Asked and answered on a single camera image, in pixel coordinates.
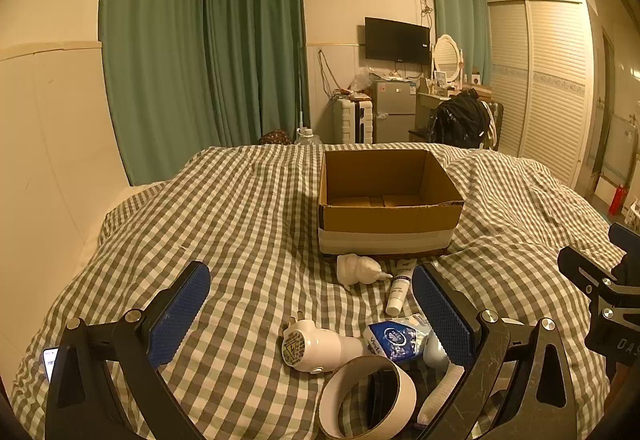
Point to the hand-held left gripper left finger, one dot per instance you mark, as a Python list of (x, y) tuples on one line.
[(175, 315)]

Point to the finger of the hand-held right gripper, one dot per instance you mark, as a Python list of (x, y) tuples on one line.
[(580, 267), (626, 236)]

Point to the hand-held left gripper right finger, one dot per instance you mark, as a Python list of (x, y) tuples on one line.
[(442, 315)]

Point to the white cream tube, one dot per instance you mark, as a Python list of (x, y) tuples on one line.
[(399, 290)]

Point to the blue tissue packet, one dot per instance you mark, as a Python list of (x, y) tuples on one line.
[(395, 337)]

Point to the white toy figure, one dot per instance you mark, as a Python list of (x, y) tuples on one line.
[(357, 270)]

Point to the brown cardboard box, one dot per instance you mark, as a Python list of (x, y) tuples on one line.
[(390, 222)]

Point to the white plug-in device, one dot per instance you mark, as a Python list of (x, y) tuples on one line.
[(320, 347)]

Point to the white tape roll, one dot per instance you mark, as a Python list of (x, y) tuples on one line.
[(332, 407)]

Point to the red fire extinguisher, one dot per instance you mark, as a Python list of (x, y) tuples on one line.
[(617, 200)]

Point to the checked blanket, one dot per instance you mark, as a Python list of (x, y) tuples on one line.
[(250, 230)]

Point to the smartphone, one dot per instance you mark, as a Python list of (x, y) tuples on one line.
[(50, 362)]

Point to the white louvred wardrobe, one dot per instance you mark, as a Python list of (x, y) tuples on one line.
[(550, 85)]

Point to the striped chair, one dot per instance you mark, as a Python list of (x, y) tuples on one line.
[(496, 120)]

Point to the black backpack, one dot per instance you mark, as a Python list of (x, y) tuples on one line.
[(460, 118)]

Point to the dark patterned bag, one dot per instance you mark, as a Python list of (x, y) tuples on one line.
[(274, 138)]

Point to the grey small fridge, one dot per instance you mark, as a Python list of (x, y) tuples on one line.
[(395, 113)]

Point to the white suitcase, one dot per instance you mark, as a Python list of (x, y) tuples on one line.
[(352, 123)]

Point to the wooden dressing table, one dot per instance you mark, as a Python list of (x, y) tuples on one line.
[(425, 103)]

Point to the clear plastic bag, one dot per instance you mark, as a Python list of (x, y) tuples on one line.
[(362, 81), (306, 136)]

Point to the white oval mirror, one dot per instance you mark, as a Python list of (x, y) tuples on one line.
[(446, 53)]

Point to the wide green curtain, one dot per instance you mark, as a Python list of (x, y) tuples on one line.
[(165, 45)]

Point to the narrow green curtain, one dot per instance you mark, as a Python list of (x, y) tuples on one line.
[(457, 10)]

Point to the black wall television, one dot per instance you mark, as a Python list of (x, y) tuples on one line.
[(397, 39)]

